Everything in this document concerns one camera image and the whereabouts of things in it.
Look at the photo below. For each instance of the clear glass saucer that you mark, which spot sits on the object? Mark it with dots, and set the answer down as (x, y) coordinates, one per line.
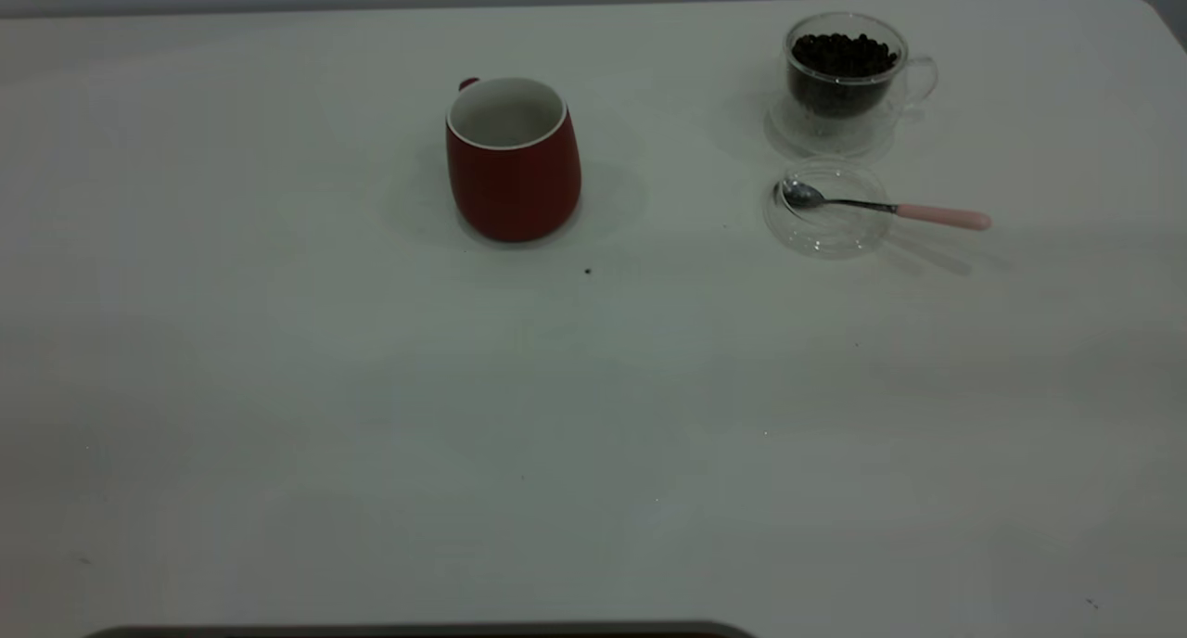
(788, 137)

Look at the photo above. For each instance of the clear round glass lid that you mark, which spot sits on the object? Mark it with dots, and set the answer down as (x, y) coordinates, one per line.
(828, 235)

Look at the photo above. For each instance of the red ceramic mug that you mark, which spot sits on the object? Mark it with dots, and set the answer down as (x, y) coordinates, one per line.
(515, 188)

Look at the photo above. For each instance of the dark coffee beans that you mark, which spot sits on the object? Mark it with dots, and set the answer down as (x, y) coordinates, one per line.
(839, 77)

